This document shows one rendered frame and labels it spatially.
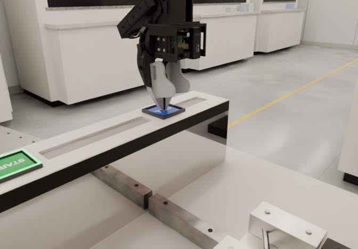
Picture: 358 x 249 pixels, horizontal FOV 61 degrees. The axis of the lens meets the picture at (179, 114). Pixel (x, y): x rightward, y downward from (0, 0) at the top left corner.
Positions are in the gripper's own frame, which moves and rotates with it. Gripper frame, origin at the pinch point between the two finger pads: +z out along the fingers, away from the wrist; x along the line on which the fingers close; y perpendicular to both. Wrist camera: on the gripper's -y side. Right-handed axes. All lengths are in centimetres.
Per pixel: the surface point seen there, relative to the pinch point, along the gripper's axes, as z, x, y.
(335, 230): 15.6, 7.7, 30.1
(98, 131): 1.8, -12.6, -0.7
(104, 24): 11, 160, -253
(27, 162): 1.2, -24.3, 1.8
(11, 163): 1.2, -25.7, 0.8
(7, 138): 15.8, -14.1, -41.4
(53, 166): 1.7, -22.3, 4.2
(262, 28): 43, 549, -269
